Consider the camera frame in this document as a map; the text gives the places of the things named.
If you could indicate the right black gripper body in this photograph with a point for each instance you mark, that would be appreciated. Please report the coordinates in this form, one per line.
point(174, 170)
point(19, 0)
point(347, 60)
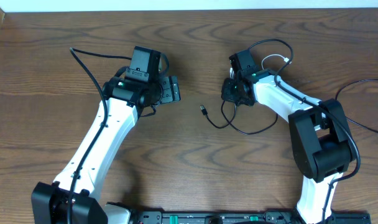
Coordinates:
point(230, 93)

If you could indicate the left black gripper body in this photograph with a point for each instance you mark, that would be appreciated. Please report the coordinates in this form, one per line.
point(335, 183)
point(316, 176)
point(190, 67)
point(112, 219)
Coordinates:
point(171, 89)

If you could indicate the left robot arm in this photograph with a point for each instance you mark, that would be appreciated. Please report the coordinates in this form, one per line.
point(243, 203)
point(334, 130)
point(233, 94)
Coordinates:
point(73, 196)

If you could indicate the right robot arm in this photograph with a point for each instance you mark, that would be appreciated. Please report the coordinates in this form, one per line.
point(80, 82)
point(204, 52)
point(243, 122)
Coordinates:
point(322, 144)

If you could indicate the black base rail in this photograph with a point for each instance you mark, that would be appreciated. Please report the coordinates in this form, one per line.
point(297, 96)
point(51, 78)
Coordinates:
point(154, 217)

